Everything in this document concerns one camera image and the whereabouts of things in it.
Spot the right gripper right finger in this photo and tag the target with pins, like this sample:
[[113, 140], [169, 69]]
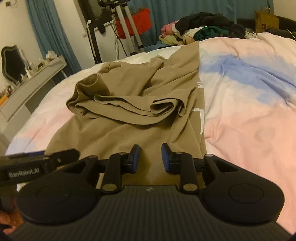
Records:
[[228, 192]]

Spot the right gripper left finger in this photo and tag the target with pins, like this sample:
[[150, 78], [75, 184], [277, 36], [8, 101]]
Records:
[[72, 192]]

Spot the tan khaki garment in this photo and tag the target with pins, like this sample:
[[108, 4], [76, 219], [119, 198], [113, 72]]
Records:
[[148, 104]]

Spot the person's hand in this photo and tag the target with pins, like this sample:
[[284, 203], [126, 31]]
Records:
[[13, 220]]

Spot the white dresser table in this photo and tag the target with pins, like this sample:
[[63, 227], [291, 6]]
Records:
[[19, 107]]

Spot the black framed mirror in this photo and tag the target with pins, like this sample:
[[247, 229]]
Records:
[[13, 65]]

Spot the pastel tie-dye duvet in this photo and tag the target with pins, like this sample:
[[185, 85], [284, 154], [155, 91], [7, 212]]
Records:
[[250, 108]]

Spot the green garment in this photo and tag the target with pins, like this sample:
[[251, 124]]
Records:
[[207, 33]]

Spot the yellow plush toy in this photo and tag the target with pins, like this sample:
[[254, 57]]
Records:
[[171, 40]]

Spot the pink garment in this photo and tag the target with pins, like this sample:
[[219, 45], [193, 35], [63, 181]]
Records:
[[169, 29]]

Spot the brown cardboard box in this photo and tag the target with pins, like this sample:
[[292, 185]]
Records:
[[264, 21]]

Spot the black clothing pile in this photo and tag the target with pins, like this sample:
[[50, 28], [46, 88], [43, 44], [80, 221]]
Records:
[[208, 19]]

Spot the red fabric bag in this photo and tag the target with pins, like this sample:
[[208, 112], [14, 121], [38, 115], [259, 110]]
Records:
[[141, 20]]

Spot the white tripod stand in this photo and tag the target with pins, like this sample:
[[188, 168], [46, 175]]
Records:
[[119, 10]]

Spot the blue curtain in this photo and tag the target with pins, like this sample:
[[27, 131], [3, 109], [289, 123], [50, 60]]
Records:
[[57, 24]]

